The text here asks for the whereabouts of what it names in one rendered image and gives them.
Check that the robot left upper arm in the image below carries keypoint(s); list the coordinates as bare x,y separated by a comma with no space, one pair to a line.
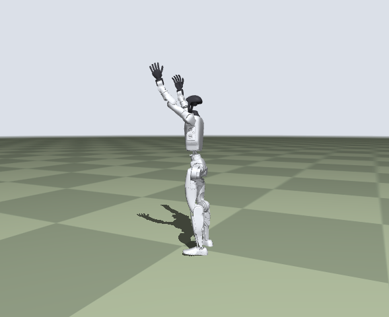
186,116

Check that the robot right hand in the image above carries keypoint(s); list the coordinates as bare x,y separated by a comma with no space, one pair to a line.
178,83

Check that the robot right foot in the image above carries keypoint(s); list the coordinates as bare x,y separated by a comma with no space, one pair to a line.
207,243

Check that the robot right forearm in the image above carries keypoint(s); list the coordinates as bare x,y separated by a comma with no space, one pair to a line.
182,100

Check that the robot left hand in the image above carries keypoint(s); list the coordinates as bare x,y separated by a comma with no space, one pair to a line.
157,74

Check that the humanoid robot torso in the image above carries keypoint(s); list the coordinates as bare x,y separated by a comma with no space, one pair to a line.
194,142

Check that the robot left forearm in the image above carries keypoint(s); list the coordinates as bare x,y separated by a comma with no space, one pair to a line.
166,96

